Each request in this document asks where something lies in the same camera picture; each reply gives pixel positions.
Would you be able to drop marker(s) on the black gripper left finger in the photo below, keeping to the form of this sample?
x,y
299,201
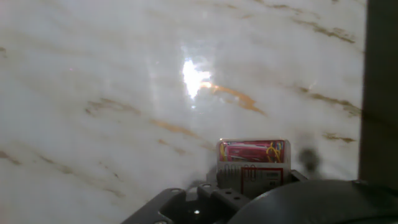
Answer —
x,y
192,205

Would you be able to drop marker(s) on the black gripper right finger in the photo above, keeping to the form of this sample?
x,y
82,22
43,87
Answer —
x,y
297,176

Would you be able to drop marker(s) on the red white card box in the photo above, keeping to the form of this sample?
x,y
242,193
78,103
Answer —
x,y
253,158

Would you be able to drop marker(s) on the beige wooden shelf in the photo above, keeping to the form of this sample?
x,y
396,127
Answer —
x,y
379,93

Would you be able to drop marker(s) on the white marble pattern sheet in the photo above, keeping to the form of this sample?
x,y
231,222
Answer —
x,y
124,93

